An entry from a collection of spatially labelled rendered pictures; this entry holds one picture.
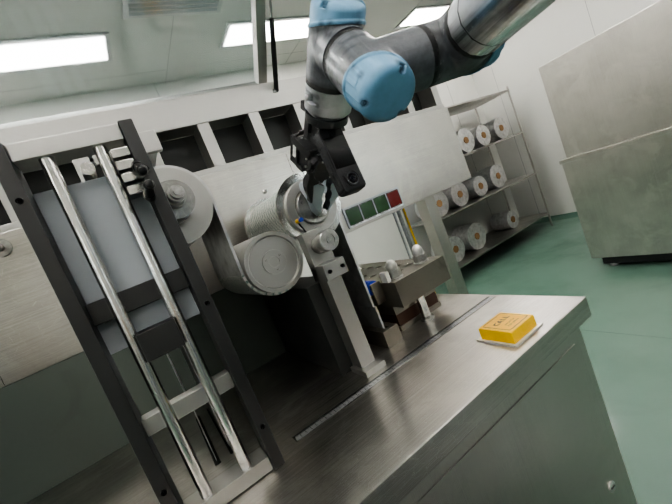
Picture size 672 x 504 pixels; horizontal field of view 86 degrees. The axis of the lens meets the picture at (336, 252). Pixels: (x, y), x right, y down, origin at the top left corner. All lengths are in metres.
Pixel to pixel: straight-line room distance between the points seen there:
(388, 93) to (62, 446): 0.96
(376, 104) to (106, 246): 0.40
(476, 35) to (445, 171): 1.05
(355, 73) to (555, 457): 0.71
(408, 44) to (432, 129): 1.03
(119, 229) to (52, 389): 0.54
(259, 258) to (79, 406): 0.55
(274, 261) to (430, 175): 0.87
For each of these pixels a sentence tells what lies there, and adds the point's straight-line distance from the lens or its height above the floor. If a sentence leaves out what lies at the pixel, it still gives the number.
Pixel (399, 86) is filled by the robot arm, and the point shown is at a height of 1.33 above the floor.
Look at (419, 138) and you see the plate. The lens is 1.45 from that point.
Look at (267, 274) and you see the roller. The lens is 0.71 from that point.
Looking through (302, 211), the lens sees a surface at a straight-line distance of 0.73.
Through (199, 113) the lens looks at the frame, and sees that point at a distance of 1.12.
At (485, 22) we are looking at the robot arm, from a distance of 0.47.
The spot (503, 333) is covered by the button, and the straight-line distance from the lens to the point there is 0.70.
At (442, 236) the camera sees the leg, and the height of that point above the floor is 0.94.
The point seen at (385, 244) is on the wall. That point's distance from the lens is 4.15.
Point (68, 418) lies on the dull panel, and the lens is 1.05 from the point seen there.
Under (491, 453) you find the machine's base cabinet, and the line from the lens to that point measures 0.69.
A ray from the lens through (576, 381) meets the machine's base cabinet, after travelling 0.86.
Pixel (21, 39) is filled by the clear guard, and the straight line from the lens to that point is 1.06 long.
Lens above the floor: 1.22
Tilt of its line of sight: 6 degrees down
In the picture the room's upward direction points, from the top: 22 degrees counter-clockwise
